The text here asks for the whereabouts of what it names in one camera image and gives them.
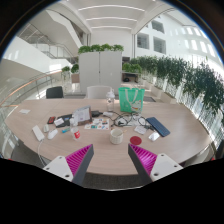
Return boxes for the dark blue keyboard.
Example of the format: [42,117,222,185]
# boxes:
[145,116,171,138]

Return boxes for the white chair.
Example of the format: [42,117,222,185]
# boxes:
[85,85,113,100]

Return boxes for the black folder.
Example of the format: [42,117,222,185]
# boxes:
[54,113,74,129]

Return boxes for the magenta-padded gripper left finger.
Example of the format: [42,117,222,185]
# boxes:
[42,143,95,187]

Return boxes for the wooden planter with green plants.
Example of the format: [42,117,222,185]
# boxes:
[61,63,81,84]

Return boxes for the black charger block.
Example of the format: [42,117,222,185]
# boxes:
[91,110,104,118]

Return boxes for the flat round red coaster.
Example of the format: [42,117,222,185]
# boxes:
[129,135,143,146]

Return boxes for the white grid-patterned mug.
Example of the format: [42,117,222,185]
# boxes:
[109,128,125,145]

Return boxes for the ceiling light strips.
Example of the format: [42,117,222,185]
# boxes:
[77,4,146,31]

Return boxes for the glass railing with wooden handrail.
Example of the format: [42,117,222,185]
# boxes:
[0,69,64,111]

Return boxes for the black chair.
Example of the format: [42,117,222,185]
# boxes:
[45,85,65,100]

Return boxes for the white card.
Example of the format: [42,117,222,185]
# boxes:
[53,117,65,127]

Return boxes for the clear red-labelled water bottle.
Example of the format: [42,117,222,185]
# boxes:
[69,117,82,141]

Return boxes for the open printed booklet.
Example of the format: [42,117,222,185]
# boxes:
[73,105,93,126]

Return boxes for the black cable bundle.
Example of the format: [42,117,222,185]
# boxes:
[111,111,148,128]

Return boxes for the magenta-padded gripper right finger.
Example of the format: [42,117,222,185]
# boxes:
[127,143,185,186]

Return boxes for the white computer mouse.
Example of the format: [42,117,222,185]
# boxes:
[46,128,59,141]

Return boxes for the row of green potted trees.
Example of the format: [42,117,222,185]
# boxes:
[121,54,224,116]

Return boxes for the clear plastic wrapper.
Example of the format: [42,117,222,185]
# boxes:
[148,131,161,142]

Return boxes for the clear white-lidded drinking bottle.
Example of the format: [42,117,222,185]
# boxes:
[105,88,116,113]

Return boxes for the colourful sticker sheet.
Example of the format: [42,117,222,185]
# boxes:
[83,118,111,131]

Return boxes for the green tote bag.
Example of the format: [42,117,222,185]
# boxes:
[118,87,146,114]

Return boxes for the white cabinet topped with plants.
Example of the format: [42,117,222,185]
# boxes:
[77,43,125,95]

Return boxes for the white power strip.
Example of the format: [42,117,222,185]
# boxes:
[31,124,46,142]

